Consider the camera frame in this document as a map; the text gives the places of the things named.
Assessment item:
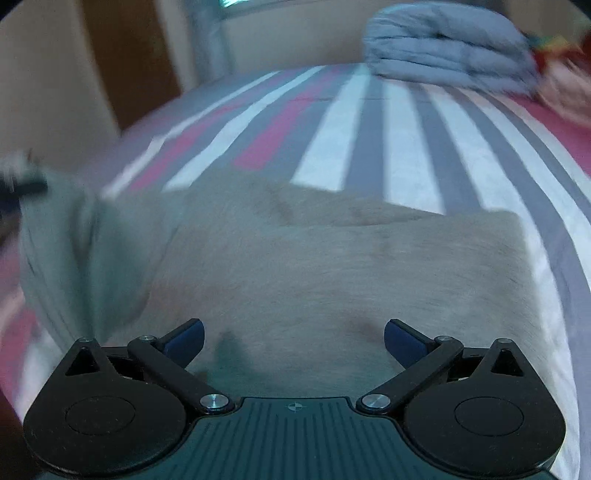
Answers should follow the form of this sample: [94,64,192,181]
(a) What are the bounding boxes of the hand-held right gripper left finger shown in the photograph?
[65,318,230,413]

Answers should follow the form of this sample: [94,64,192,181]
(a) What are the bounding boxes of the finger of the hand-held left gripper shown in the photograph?
[0,168,49,197]

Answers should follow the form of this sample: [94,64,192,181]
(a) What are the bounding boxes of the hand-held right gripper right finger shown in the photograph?
[358,318,527,413]

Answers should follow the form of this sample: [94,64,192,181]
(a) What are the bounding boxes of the grey pants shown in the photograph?
[18,168,543,402]

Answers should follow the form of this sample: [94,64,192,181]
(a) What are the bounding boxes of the brown wooden door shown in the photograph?
[83,0,181,132]

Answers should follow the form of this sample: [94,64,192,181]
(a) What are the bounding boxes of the bed with striped sheet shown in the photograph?
[0,65,591,480]

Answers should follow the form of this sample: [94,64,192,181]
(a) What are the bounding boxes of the grey curtain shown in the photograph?
[191,0,229,81]

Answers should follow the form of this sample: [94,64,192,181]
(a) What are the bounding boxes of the folded light blue duvet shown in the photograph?
[362,4,541,97]

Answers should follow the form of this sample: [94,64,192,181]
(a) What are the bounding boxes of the folded pale pink blanket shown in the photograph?
[536,60,591,134]

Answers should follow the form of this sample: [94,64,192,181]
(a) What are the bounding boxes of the folded colourful blanket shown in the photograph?
[526,32,583,61]

